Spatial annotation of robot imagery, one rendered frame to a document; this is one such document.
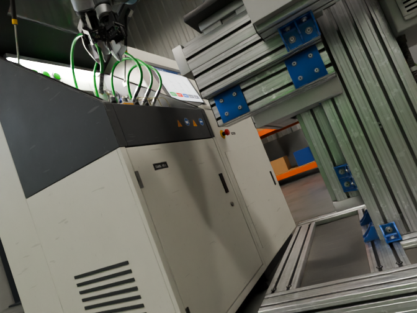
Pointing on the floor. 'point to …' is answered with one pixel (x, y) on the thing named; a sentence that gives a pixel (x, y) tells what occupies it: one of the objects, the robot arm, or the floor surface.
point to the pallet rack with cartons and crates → (302, 155)
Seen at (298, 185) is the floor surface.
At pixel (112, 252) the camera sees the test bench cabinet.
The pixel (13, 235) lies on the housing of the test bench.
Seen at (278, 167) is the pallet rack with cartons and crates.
